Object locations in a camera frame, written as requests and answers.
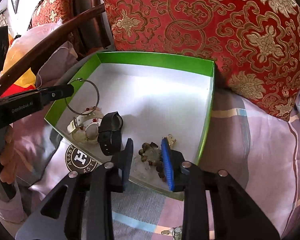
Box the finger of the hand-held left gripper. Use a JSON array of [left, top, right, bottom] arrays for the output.
[[39, 84, 75, 103]]

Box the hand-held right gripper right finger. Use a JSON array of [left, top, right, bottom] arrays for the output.
[[161, 137, 281, 240]]

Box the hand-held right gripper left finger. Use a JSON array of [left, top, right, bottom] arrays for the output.
[[15, 138, 135, 240]]

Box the pale green bead bracelet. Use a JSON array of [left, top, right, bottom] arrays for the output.
[[132, 149, 163, 178]]

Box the brown wooden bead bracelet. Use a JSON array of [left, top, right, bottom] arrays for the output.
[[138, 141, 166, 180]]

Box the small gold pendant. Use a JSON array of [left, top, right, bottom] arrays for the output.
[[162, 134, 178, 147]]

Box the red and white bead bracelet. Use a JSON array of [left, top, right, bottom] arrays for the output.
[[83, 106, 102, 131]]

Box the black wrist watch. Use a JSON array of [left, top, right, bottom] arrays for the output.
[[97, 112, 124, 157]]

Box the silver hoop bangle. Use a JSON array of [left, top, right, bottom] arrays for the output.
[[64, 78, 100, 116]]

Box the white wrist watch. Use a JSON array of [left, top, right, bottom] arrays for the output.
[[66, 109, 105, 145]]

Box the green cardboard box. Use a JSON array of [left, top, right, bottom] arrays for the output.
[[44, 52, 216, 202]]

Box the person's left hand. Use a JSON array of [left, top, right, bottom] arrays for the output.
[[0, 126, 23, 185]]

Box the yellow and red bag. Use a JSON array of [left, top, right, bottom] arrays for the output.
[[1, 36, 38, 92]]

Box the white plastic bag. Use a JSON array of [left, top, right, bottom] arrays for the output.
[[10, 23, 64, 55]]

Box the dark wooden armchair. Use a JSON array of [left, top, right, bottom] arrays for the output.
[[0, 0, 112, 98]]

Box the small silver trinket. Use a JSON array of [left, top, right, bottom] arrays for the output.
[[161, 226, 183, 240]]

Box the pink and blue plaid sheet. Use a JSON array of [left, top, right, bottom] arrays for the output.
[[0, 40, 300, 240]]

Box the small red floral cushion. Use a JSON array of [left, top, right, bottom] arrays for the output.
[[31, 0, 74, 29]]

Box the large red floral cushion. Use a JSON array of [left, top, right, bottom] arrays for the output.
[[94, 0, 300, 122]]

